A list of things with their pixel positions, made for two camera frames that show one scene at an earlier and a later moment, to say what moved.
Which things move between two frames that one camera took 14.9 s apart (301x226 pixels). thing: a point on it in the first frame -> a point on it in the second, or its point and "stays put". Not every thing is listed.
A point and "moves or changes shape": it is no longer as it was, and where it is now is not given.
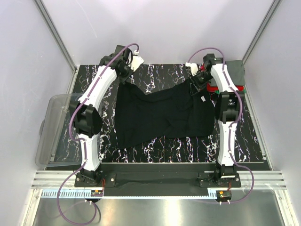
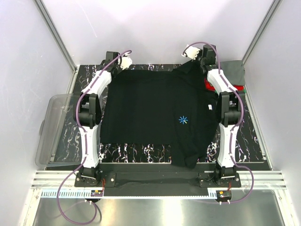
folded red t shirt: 212,88 stays put
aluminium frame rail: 249,180 stays put
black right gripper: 196,80 -> 202,62
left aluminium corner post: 60,41 stays put
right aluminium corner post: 265,21 stays put
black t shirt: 140,118 moves or changes shape
